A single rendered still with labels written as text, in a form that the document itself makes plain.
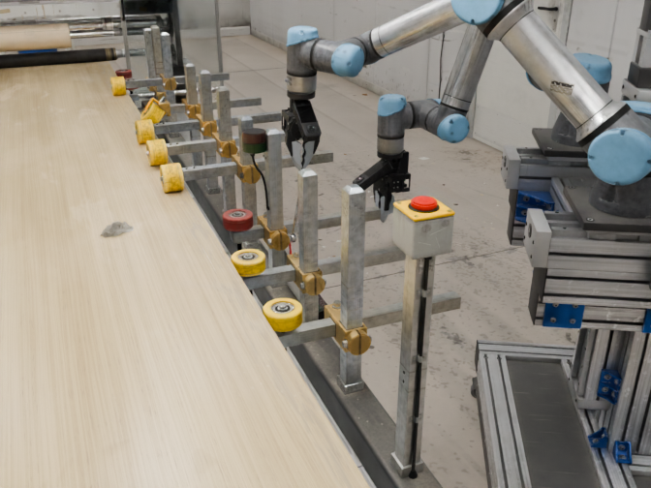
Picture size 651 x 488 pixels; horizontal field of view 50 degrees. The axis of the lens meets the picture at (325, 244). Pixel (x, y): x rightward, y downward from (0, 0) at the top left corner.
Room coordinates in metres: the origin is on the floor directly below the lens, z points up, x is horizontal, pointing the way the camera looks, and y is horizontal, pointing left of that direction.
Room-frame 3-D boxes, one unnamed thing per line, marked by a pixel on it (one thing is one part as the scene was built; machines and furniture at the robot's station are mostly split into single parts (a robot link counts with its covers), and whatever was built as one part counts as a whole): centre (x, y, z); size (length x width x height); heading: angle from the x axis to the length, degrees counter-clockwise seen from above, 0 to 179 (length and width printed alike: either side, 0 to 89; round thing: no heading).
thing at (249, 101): (2.69, 0.43, 0.95); 0.36 x 0.03 x 0.03; 112
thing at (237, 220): (1.69, 0.23, 0.85); 0.08 x 0.08 x 0.11
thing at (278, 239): (1.71, 0.14, 0.85); 0.13 x 0.06 x 0.05; 22
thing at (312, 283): (1.47, 0.05, 0.84); 0.13 x 0.06 x 0.05; 22
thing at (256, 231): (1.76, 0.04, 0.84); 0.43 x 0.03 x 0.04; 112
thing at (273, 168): (1.69, 0.13, 0.90); 0.03 x 0.03 x 0.48; 22
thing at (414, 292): (0.98, -0.15, 0.93); 0.05 x 0.04 x 0.45; 22
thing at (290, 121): (1.75, 0.07, 1.16); 0.09 x 0.08 x 0.12; 21
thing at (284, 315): (1.21, 0.09, 0.85); 0.08 x 0.08 x 0.11
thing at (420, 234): (0.98, -0.15, 1.18); 0.07 x 0.07 x 0.08; 22
